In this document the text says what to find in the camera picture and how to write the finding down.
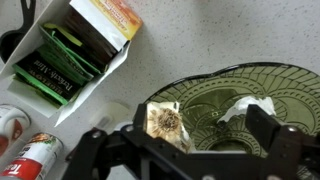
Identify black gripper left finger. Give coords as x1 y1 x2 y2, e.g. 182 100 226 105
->
61 103 208 180

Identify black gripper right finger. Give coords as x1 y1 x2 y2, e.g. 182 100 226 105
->
243 103 320 180

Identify large green glass cake stand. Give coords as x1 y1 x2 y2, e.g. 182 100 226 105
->
144 61 320 180

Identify green mint tea bag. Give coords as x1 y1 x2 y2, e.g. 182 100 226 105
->
12 49 84 107

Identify small black skillet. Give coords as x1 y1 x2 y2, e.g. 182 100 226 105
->
0 0 37 64

